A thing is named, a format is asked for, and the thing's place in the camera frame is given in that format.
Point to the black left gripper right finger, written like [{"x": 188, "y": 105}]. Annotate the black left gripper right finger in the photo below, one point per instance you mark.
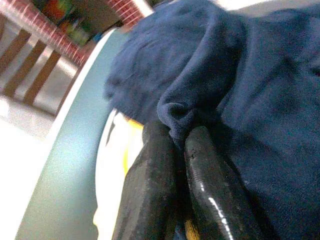
[{"x": 215, "y": 195}]

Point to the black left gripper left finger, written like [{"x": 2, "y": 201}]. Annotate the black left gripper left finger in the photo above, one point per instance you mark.
[{"x": 152, "y": 187}]

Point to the navy blue garment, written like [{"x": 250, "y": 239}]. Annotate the navy blue garment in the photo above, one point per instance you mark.
[{"x": 225, "y": 62}]

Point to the yellow garment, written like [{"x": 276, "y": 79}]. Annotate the yellow garment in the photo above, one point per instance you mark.
[{"x": 125, "y": 157}]

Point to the white garment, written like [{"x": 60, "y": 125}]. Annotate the white garment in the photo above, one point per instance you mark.
[{"x": 112, "y": 162}]

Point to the grey plastic basin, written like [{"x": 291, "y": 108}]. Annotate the grey plastic basin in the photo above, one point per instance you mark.
[{"x": 62, "y": 162}]

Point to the dark wooden chair marble seat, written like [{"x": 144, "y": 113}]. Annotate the dark wooden chair marble seat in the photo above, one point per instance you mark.
[{"x": 40, "y": 75}]

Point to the red brick column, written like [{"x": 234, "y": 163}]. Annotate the red brick column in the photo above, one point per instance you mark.
[
  {"x": 50, "y": 32},
  {"x": 125, "y": 7}
]

